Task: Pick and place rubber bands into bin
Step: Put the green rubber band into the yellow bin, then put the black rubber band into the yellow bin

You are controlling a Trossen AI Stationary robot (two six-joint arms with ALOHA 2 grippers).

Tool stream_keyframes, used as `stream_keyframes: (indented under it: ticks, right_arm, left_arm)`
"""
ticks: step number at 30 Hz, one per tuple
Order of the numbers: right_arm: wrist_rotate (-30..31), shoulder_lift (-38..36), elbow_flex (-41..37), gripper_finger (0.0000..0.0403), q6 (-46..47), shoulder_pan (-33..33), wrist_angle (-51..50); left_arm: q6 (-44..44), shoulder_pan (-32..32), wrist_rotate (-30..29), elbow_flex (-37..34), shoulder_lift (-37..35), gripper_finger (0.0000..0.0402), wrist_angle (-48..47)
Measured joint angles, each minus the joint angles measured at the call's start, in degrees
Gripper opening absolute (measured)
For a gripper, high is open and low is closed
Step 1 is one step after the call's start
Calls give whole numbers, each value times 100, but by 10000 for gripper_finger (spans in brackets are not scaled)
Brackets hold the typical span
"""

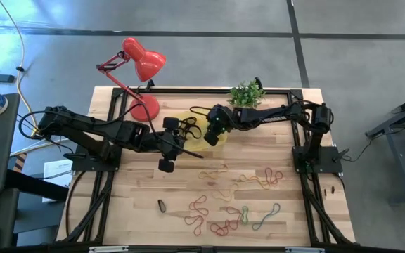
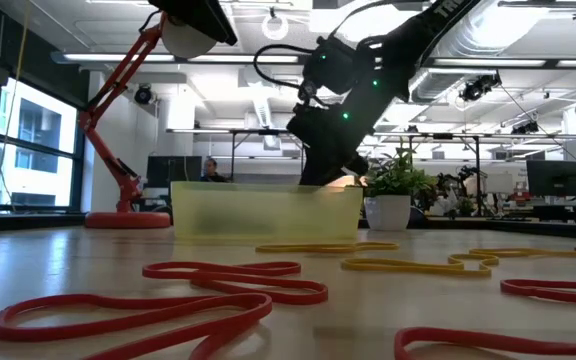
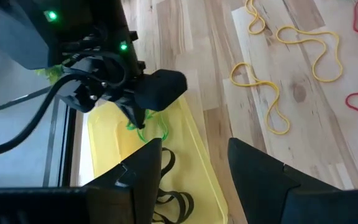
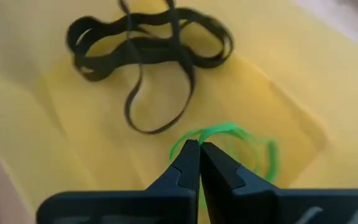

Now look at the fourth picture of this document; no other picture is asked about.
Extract yellow translucent plastic bin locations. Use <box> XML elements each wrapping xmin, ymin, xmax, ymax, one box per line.
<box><xmin>0</xmin><ymin>0</ymin><xmax>358</xmax><ymax>224</ymax></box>

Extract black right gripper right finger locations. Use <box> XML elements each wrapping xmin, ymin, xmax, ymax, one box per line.
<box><xmin>200</xmin><ymin>141</ymin><xmax>358</xmax><ymax>224</ymax></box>

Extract wide black rubber band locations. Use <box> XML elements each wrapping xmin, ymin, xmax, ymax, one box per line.
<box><xmin>65</xmin><ymin>6</ymin><xmax>235</xmax><ymax>83</ymax></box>
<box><xmin>117</xmin><ymin>0</ymin><xmax>196</xmax><ymax>136</ymax></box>

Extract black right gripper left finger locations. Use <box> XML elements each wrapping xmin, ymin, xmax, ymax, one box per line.
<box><xmin>35</xmin><ymin>139</ymin><xmax>202</xmax><ymax>224</ymax></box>

